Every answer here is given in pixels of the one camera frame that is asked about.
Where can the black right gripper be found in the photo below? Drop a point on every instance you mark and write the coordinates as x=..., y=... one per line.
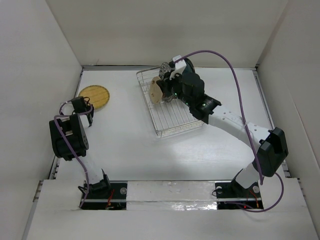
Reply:
x=165, y=85

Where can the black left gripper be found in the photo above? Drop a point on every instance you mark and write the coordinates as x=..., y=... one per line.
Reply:
x=92, y=112

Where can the cream plate with red marks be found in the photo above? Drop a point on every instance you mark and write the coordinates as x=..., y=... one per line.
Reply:
x=155, y=92

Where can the blue white floral plate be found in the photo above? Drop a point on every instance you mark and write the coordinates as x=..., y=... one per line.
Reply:
x=164, y=69

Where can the yellow woven round plate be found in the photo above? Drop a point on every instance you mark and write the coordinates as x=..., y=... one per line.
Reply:
x=96, y=95

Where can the dark teal square plate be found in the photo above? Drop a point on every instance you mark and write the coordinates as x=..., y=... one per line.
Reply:
x=189, y=67

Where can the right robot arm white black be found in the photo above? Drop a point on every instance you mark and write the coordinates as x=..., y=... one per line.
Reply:
x=268, y=145

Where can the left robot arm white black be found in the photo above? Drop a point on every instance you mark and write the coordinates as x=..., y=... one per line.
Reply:
x=69, y=141

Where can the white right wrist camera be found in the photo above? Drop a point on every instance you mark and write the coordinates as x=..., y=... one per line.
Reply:
x=179, y=65

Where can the silver wire dish rack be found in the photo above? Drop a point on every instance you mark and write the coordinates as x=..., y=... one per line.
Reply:
x=168, y=118

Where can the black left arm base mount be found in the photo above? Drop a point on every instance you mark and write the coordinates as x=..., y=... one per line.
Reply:
x=113, y=199

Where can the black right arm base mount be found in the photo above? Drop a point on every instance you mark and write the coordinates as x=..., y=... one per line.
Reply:
x=242, y=192

